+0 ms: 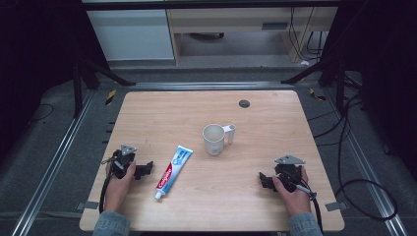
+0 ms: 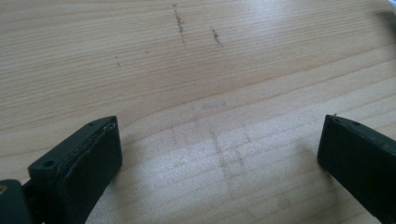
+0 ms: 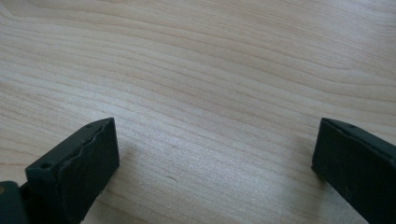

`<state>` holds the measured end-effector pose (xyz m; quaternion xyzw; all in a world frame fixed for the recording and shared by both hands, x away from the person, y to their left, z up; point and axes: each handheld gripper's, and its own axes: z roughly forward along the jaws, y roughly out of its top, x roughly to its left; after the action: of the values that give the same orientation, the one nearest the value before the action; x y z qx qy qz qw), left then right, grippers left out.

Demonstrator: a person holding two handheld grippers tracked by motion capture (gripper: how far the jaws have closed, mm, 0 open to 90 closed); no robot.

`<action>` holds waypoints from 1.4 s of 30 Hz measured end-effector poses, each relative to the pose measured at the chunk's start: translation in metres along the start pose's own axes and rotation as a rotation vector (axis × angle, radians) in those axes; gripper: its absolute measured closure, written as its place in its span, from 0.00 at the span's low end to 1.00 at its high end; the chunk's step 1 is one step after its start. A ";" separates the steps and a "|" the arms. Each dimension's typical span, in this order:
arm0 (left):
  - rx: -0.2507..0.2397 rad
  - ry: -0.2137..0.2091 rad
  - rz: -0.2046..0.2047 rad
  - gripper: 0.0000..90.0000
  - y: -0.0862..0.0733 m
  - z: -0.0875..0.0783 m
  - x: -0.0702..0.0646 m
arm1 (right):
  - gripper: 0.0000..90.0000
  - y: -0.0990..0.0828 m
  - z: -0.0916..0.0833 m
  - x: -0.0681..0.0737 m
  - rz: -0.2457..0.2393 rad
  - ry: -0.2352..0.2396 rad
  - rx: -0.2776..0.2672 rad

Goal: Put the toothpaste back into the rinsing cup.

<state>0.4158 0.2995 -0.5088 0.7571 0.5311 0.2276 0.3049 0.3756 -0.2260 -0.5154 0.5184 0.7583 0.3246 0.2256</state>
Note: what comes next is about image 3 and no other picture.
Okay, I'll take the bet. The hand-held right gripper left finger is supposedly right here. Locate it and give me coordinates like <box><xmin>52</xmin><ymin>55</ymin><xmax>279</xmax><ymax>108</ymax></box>
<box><xmin>20</xmin><ymin>117</ymin><xmax>120</xmax><ymax>224</ymax></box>

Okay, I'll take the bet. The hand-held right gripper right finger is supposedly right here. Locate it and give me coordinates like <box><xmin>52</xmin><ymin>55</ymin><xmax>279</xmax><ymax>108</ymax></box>
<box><xmin>311</xmin><ymin>117</ymin><xmax>396</xmax><ymax>224</ymax></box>

